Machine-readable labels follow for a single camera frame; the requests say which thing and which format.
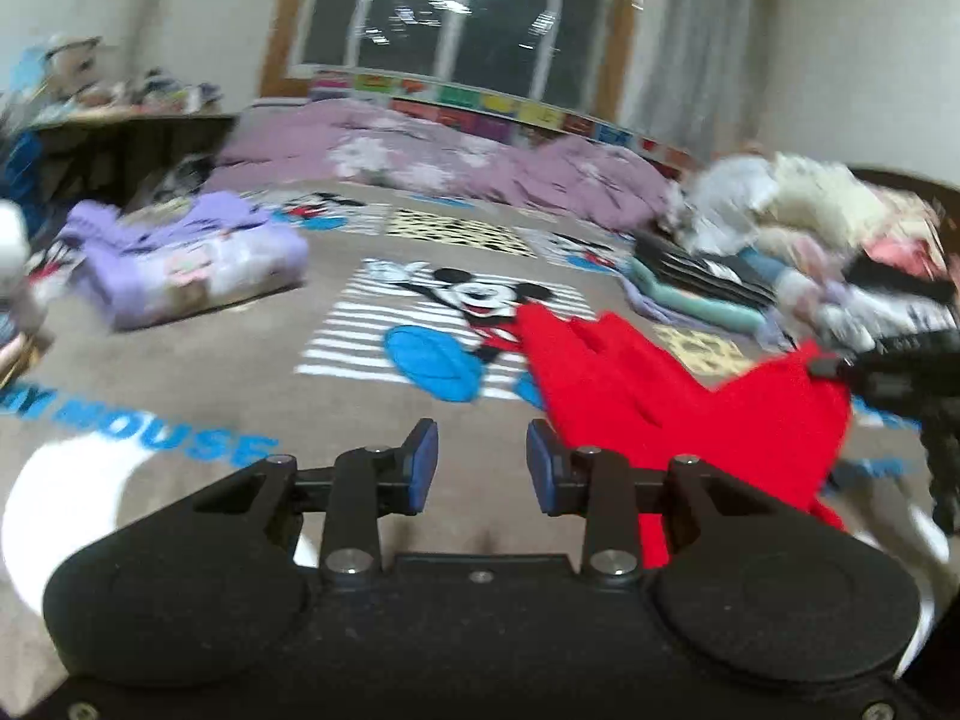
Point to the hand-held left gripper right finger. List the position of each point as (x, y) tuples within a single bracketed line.
[(540, 465)]

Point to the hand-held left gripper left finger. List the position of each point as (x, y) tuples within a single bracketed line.
[(424, 465)]

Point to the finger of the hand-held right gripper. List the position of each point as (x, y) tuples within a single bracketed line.
[(877, 379), (922, 346)]

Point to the red knitted sweater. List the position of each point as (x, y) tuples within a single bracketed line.
[(600, 382)]

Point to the black cloth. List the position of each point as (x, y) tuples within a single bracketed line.
[(892, 277)]

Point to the brown cartoon printed blanket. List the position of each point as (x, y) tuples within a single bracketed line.
[(300, 405)]

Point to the blue grey rolled garment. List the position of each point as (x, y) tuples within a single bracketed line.
[(772, 274)]

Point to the teal folded garment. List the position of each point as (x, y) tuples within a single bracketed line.
[(712, 311)]

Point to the cream blanket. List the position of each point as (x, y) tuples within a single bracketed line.
[(825, 195)]

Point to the lavender folded garment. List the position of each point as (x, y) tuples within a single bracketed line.
[(649, 307)]

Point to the white quilted blanket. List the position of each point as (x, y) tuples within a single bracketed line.
[(724, 202)]

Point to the purple floral duvet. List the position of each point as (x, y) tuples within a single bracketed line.
[(585, 180)]

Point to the purple folded sweater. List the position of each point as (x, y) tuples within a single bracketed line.
[(210, 270)]

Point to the colourful letter headboard mat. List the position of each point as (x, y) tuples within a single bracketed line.
[(525, 112)]

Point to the pale patterned curtain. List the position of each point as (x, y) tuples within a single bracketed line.
[(697, 45)]

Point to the wooden desk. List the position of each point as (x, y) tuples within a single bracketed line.
[(127, 135)]

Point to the white floral folded garment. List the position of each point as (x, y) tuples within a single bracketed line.
[(11, 255)]

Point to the row of small desk items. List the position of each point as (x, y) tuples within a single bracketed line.
[(127, 90)]

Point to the blue bag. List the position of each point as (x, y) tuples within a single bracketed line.
[(19, 165)]

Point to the white arched tube frame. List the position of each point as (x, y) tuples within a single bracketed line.
[(551, 45)]

